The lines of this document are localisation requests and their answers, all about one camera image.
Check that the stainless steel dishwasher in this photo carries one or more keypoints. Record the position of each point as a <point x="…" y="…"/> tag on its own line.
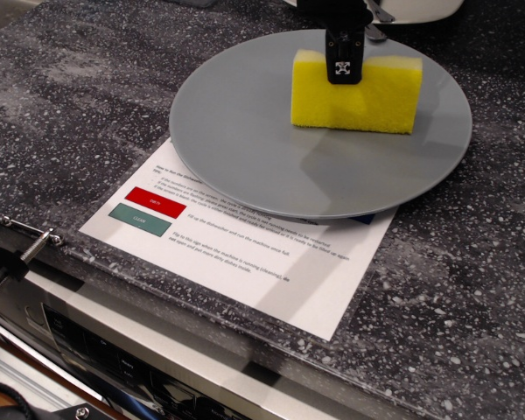
<point x="149" y="358"/>

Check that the black metal clamp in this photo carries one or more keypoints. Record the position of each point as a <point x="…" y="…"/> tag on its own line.
<point x="15" y="265"/>

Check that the black bracket with screw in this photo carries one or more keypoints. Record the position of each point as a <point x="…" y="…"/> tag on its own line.
<point x="80" y="412"/>

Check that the silver fork handle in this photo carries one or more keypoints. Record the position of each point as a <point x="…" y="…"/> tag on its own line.
<point x="380" y="15"/>

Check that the laminated white instruction sheet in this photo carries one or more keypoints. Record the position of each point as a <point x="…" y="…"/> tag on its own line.
<point x="301" y="272"/>

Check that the yellow rectangular sponge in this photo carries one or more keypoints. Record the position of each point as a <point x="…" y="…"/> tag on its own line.
<point x="385" y="100"/>

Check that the white plate at top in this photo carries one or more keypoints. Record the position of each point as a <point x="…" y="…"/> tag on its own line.
<point x="419" y="11"/>

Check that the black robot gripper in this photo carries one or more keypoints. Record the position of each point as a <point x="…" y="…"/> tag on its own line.
<point x="344" y="37"/>

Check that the silver spoon handle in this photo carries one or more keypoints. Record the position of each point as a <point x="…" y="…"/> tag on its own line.
<point x="374" y="34"/>

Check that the grey round plate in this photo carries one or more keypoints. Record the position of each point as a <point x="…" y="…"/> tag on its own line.
<point x="230" y="123"/>

